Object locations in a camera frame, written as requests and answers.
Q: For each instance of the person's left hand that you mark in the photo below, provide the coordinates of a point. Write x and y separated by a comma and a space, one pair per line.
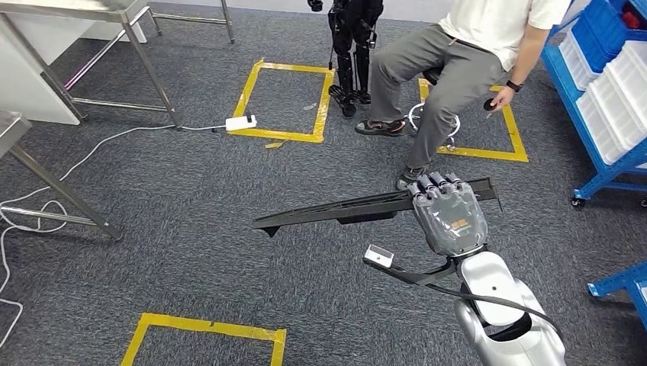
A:
503, 100

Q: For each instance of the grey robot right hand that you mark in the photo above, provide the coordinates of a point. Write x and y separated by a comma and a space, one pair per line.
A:
450, 222

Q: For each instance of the small black handheld device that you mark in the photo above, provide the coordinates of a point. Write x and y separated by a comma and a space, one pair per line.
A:
489, 104

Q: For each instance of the long black plastic part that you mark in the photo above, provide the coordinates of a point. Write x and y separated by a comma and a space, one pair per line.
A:
328, 211

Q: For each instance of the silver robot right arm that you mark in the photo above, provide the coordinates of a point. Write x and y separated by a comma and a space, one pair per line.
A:
493, 283

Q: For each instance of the person's left forearm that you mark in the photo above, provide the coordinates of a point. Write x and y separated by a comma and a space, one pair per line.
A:
528, 55

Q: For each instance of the blue metal shelf rack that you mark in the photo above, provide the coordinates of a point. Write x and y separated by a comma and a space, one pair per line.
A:
609, 177
616, 283

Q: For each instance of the stainless steel workbench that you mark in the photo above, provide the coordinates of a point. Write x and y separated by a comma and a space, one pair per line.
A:
10, 126
76, 6

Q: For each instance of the black wristwatch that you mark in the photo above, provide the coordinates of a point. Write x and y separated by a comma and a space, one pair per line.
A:
514, 86

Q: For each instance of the yellow floor tape square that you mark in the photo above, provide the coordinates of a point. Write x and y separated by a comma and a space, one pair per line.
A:
202, 325
283, 135
485, 153

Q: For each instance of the seated person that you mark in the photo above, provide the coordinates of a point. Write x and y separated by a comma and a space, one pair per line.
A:
455, 65

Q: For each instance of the black chrome swivel stool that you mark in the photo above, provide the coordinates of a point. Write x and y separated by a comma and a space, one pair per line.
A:
430, 76

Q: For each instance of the white plastic bin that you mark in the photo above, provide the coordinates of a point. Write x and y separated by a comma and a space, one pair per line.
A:
576, 63
601, 131
632, 86

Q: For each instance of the blue plastic bin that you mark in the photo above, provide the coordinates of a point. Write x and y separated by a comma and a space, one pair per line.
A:
601, 30

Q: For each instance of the red item in bin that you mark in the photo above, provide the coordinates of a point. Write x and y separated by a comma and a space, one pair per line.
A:
634, 17

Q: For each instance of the black humanoid robot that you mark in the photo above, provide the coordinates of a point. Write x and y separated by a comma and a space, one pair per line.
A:
354, 20

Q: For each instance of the white power strip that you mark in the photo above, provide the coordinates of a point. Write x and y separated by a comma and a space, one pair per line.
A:
240, 123

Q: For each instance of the white board partition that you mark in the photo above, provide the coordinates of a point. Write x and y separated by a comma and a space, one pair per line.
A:
30, 86

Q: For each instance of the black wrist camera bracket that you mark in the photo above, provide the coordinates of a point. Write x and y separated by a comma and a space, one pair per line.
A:
419, 277

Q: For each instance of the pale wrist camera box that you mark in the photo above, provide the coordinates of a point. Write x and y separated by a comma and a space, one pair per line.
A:
379, 255

